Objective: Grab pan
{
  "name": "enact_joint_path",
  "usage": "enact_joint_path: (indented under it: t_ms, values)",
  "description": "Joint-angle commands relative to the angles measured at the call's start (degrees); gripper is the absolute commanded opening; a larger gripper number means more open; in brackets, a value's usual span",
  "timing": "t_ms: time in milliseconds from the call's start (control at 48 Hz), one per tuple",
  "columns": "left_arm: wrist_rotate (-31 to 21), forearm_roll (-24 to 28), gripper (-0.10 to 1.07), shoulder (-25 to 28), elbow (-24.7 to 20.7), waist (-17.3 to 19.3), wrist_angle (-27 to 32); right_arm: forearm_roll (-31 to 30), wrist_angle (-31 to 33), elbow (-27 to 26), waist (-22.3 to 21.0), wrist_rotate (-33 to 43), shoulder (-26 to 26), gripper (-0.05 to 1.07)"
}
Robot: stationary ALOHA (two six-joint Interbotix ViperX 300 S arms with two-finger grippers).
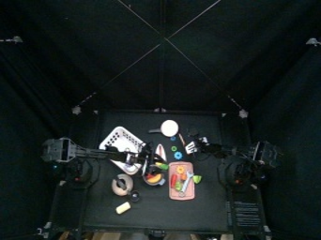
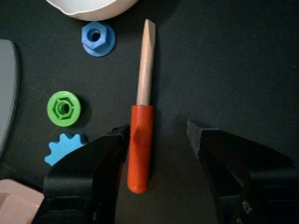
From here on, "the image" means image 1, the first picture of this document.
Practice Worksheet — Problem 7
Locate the green toy vegetable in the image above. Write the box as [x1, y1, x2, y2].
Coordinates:
[155, 161, 171, 172]

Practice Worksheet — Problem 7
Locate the white red pointed toy slice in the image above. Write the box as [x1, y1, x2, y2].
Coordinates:
[154, 142, 168, 164]

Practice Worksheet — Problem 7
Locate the grey bowl with toy fruit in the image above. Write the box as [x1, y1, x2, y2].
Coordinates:
[143, 170, 167, 188]

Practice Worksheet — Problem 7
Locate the white plastic basket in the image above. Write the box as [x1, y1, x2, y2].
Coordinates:
[97, 126, 147, 176]

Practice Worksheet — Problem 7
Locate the grey tape roll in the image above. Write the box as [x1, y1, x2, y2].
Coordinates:
[109, 172, 135, 198]

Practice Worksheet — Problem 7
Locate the white blue toy wrench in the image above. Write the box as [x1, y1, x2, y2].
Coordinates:
[178, 171, 195, 199]

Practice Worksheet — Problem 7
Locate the small black cup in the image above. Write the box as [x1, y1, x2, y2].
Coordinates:
[128, 191, 142, 203]

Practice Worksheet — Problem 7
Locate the pink plastic tray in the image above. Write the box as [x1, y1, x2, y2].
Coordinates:
[168, 160, 196, 202]

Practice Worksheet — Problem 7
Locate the pale yellow toy block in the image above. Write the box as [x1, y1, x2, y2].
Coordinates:
[113, 201, 132, 216]

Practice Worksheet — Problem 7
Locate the white printed label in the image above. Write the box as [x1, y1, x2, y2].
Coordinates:
[232, 201, 261, 228]

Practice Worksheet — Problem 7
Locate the white pan black handle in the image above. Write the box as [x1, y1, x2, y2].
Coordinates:
[147, 119, 180, 138]

